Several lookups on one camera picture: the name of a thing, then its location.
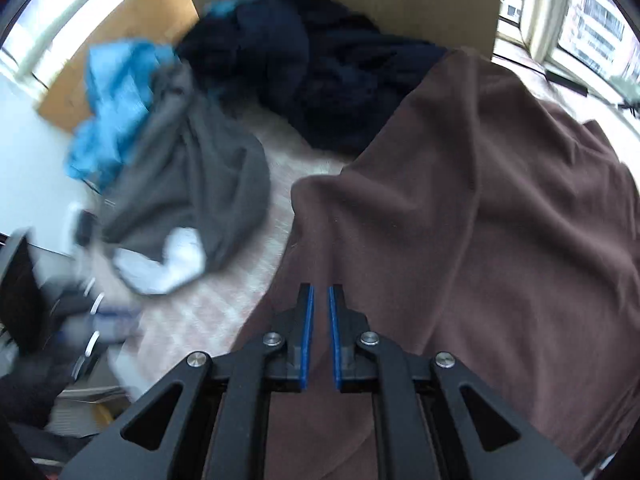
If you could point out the blue cloth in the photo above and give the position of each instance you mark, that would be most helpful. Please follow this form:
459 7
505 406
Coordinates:
115 110

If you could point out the black charger plug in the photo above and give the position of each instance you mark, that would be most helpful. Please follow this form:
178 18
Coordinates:
87 227

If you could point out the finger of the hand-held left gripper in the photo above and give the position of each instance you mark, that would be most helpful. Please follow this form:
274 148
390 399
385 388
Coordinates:
115 324

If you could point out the brown garment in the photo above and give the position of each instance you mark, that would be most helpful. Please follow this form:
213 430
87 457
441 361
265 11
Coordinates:
475 210

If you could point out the orange wooden board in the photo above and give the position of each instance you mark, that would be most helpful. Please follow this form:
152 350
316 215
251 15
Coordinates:
125 25

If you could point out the grey garment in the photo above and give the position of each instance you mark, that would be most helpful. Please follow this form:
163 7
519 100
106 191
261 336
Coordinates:
200 185

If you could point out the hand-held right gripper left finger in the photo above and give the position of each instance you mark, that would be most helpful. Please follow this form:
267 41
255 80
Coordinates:
307 335

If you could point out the white wall socket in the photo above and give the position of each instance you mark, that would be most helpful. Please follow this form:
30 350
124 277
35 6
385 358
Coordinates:
72 220

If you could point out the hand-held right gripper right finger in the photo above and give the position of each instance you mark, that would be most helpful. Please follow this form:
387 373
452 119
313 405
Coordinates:
334 335

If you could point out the pink plaid blanket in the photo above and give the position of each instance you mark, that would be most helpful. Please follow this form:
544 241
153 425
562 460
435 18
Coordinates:
280 180

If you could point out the navy garment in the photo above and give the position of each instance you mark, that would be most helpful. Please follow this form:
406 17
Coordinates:
325 75

